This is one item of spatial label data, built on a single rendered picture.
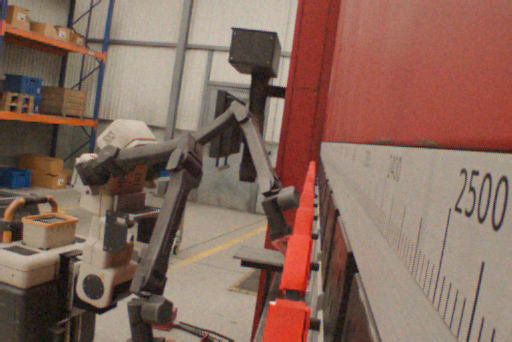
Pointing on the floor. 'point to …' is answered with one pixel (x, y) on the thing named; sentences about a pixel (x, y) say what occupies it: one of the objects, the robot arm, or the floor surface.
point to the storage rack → (60, 70)
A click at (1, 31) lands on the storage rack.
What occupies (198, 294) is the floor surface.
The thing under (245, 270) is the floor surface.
